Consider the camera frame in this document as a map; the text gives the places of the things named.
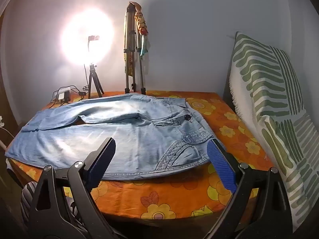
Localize orange floral tablecloth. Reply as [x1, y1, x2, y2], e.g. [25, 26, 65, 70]
[10, 91, 277, 221]

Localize bright ring light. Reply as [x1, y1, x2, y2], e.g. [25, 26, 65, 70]
[61, 8, 115, 64]

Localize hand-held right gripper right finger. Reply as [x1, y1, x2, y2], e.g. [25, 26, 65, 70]
[199, 138, 292, 239]

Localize tall silver tripod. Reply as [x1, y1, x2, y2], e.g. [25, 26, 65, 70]
[123, 2, 147, 95]

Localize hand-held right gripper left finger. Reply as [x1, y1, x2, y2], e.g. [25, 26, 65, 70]
[29, 137, 125, 239]

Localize white power strip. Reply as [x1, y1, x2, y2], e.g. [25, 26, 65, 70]
[55, 87, 71, 102]

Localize zebra striped clothing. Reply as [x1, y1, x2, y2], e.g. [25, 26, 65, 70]
[21, 182, 83, 227]

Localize colourful patterned cloth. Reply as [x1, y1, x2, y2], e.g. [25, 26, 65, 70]
[123, 1, 151, 76]

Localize green striped white pillow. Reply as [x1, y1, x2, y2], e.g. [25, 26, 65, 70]
[228, 31, 319, 233]

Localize light blue denim pants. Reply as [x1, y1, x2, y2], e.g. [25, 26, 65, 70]
[5, 93, 216, 181]

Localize black power cable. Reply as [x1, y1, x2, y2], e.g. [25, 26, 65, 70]
[48, 85, 88, 109]

